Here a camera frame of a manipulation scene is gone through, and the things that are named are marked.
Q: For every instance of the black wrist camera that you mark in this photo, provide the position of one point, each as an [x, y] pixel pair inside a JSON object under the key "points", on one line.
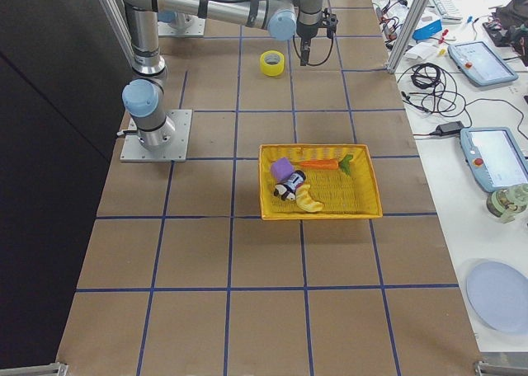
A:
{"points": [[331, 21]]}

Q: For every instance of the yellow plastic basket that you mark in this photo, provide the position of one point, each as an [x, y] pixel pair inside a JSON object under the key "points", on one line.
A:
{"points": [[344, 197]]}

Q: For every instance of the aluminium frame post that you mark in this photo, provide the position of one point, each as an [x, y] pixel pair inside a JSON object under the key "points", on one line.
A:
{"points": [[409, 26]]}

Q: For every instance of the yellow tape roll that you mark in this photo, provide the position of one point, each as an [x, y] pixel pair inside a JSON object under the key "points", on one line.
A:
{"points": [[272, 63]]}

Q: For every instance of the teach pendant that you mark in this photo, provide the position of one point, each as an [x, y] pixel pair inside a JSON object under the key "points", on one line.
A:
{"points": [[480, 64], [493, 157]]}

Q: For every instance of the blue box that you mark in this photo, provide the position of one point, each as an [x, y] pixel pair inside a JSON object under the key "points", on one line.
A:
{"points": [[427, 29]]}

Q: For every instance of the purple foam cube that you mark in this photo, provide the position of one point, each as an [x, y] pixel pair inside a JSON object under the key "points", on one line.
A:
{"points": [[282, 169]]}

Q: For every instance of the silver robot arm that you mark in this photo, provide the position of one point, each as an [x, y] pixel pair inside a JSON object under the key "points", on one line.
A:
{"points": [[217, 78]]}

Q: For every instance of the black power adapter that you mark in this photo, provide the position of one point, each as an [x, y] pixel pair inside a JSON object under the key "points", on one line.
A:
{"points": [[447, 129]]}

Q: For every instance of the toy croissant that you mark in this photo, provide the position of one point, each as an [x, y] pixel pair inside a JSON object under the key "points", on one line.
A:
{"points": [[305, 201]]}

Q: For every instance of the small labelled can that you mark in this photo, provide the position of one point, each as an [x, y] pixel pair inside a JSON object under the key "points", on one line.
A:
{"points": [[295, 180]]}

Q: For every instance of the light blue plate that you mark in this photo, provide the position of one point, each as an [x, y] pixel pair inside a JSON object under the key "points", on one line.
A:
{"points": [[498, 294]]}

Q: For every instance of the orange toy carrot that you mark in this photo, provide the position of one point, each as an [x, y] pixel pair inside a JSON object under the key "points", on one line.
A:
{"points": [[330, 164]]}

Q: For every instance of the panda plush toy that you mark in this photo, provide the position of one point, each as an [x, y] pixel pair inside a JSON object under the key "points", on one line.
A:
{"points": [[285, 192]]}

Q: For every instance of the lower teach pendant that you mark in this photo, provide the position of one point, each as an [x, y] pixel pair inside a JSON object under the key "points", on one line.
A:
{"points": [[493, 157]]}

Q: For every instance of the white keyboard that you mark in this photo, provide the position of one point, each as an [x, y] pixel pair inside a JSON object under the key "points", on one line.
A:
{"points": [[447, 10]]}

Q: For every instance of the green glass jar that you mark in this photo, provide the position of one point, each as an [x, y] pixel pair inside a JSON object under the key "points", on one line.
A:
{"points": [[508, 202]]}

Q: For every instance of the upper teach pendant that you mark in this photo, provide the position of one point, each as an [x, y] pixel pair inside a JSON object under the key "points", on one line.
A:
{"points": [[480, 64]]}

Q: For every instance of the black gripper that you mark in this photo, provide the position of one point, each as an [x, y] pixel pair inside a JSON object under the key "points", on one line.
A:
{"points": [[307, 30]]}

